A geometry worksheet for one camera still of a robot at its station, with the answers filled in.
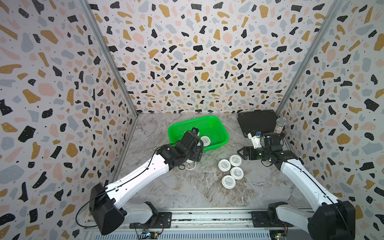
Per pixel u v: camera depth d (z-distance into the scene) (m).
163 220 0.73
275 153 0.60
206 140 0.97
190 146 0.57
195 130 0.67
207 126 1.11
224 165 0.87
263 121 1.20
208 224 0.73
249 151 0.72
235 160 0.88
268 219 0.72
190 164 0.88
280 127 0.82
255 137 0.75
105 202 0.38
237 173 0.84
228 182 0.80
